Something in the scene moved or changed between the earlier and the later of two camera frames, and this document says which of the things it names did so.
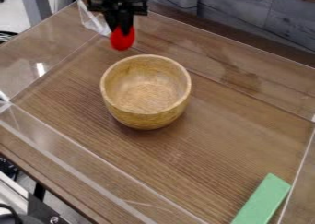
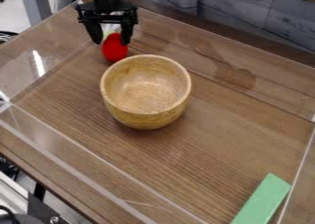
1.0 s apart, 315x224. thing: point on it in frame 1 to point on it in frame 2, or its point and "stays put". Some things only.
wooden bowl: [146, 90] stays put
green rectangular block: [262, 207] stays put
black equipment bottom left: [40, 212] stays put
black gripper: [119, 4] to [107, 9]
